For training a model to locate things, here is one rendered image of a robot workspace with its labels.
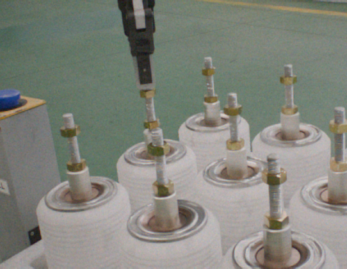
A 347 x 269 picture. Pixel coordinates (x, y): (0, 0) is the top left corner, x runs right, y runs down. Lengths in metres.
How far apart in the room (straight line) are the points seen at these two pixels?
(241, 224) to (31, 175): 0.29
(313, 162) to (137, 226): 0.25
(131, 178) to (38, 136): 0.14
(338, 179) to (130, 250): 0.20
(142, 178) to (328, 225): 0.23
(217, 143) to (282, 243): 0.30
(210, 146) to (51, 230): 0.24
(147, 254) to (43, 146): 0.29
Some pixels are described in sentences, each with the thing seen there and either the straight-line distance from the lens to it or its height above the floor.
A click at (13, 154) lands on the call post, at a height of 0.26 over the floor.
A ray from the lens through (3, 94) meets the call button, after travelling 0.75.
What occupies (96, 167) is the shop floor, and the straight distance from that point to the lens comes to 1.33.
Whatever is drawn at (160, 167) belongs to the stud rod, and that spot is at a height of 0.31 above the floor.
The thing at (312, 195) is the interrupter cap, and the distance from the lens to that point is 0.57.
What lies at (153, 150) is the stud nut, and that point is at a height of 0.33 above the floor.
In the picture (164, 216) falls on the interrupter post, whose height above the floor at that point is 0.26.
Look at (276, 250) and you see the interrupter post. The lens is 0.47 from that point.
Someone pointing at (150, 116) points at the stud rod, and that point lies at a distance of 0.68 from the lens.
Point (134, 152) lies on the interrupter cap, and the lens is 0.70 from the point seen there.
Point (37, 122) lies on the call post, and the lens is 0.75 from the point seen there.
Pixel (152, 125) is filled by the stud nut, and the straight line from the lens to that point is 0.68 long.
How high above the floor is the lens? 0.52
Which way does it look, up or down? 21 degrees down
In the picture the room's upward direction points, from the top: 5 degrees counter-clockwise
